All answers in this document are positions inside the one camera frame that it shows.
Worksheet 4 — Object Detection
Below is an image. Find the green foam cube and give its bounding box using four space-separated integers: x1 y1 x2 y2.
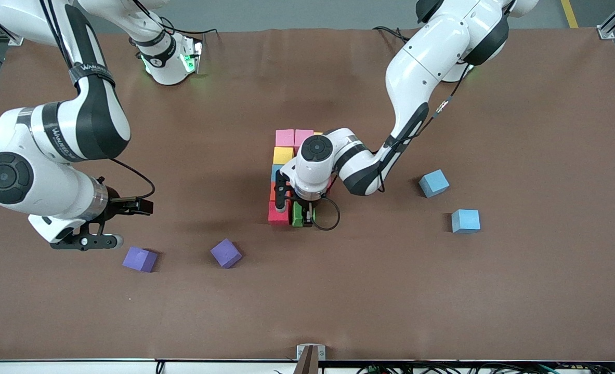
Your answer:
292 201 317 228

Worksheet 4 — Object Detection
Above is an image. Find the red foam cube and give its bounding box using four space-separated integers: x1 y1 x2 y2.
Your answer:
268 201 292 226

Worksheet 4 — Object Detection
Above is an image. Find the purple foam cube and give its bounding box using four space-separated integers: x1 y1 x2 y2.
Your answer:
122 246 159 273
210 238 243 269

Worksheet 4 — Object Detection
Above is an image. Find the brown table mat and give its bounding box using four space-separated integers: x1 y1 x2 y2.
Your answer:
0 27 615 362

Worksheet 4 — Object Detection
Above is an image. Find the white table edge rail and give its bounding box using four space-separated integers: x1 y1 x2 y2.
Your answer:
0 357 615 374

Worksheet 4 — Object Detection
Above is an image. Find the grey metal camera bracket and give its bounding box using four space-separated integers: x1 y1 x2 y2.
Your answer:
296 344 326 374

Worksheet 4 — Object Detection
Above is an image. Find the black left arm base cable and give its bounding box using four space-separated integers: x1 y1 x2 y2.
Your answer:
373 26 411 43

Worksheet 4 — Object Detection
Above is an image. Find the black arm base cable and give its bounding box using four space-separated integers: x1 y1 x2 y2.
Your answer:
373 26 411 43
133 0 219 35

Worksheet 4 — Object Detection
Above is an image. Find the black right arm base cable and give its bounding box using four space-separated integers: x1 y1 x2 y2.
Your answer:
133 0 219 35

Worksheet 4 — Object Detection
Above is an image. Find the black cable bundle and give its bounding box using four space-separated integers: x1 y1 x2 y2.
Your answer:
357 362 615 374

